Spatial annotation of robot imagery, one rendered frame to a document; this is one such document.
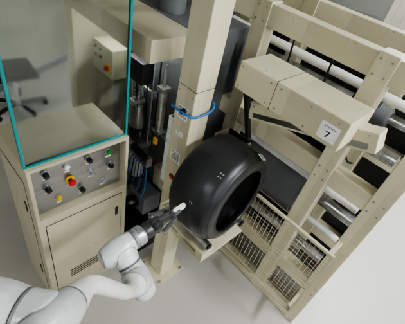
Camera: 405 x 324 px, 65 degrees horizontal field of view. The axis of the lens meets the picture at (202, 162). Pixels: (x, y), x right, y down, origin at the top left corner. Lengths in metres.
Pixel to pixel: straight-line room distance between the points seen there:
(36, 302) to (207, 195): 0.85
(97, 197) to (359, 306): 2.32
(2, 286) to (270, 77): 1.27
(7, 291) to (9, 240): 2.10
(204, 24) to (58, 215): 1.25
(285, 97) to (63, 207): 1.32
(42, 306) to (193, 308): 1.85
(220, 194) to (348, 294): 2.01
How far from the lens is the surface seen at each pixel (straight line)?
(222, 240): 2.01
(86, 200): 1.99
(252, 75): 1.62
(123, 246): 1.39
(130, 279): 1.37
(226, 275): 2.85
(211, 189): 1.48
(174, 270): 2.76
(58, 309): 0.91
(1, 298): 0.94
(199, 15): 1.45
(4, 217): 3.19
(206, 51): 1.45
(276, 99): 1.57
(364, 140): 1.58
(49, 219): 1.94
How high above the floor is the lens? 2.39
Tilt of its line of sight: 40 degrees down
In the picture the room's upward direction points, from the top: 14 degrees clockwise
